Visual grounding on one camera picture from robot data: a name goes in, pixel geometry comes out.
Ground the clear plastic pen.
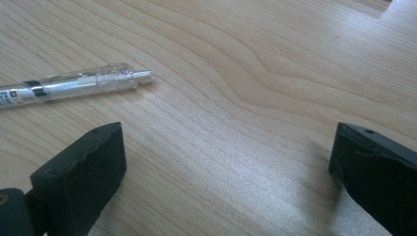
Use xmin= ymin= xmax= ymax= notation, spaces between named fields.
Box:
xmin=0 ymin=63 xmax=155 ymax=110

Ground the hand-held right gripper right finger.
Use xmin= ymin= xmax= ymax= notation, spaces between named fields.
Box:
xmin=328 ymin=122 xmax=417 ymax=236

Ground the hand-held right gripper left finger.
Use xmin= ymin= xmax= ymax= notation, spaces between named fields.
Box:
xmin=30 ymin=121 xmax=128 ymax=236

